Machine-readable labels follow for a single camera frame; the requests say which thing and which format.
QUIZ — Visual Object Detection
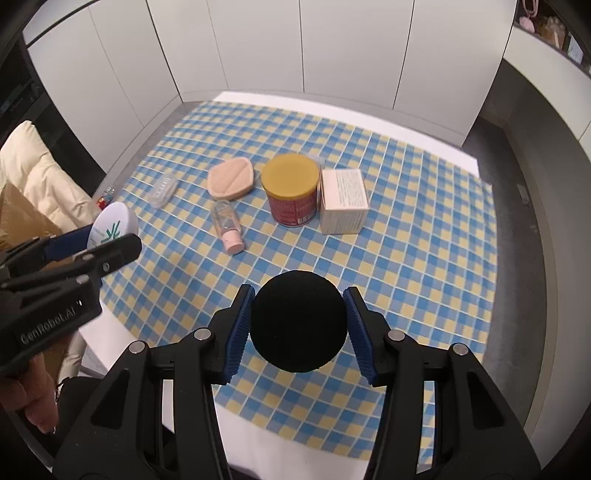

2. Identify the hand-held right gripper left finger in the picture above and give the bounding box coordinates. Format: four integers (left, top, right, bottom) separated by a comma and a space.
53, 285, 256, 480

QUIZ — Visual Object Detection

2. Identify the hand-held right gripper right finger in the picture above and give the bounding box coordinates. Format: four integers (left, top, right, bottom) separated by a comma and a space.
343, 286, 541, 480

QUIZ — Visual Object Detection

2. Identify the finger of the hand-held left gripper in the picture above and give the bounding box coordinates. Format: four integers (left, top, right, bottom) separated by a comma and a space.
0, 234, 143, 291
0, 226, 101, 280

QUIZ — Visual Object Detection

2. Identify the white round jar green print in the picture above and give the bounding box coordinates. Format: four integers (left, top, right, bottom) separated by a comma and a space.
88, 202, 139, 252

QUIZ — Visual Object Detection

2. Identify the brown cardboard box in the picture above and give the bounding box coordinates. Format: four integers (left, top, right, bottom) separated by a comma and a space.
0, 182, 65, 250

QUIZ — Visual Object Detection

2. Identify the black round lid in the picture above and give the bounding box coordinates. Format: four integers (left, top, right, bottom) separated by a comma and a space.
252, 271, 349, 374

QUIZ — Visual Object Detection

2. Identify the small clear oval case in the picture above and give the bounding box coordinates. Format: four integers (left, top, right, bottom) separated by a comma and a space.
148, 170, 179, 210

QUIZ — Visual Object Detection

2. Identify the clear bottle pink cap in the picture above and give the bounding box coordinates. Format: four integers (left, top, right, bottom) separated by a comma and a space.
211, 199, 245, 256

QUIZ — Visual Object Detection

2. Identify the white carton box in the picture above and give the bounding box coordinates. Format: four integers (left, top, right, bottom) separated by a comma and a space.
320, 168, 370, 236

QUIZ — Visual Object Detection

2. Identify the peach powder puff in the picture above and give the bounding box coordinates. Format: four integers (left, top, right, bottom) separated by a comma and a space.
207, 158, 256, 201

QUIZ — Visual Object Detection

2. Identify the red can gold lid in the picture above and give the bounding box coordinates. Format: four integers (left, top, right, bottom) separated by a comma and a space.
261, 154, 321, 227

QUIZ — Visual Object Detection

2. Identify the person's left hand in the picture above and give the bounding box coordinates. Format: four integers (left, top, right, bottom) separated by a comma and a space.
0, 360, 58, 435

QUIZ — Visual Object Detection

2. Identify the cream padded chair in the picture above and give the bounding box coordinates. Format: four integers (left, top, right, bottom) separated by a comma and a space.
0, 121, 109, 384

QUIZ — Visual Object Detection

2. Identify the blue yellow checked tablecloth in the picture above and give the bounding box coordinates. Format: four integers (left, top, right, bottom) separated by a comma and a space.
99, 100, 502, 455

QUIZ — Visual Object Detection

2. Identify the brown paw print box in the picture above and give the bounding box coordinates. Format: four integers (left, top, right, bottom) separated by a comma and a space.
538, 14, 566, 47

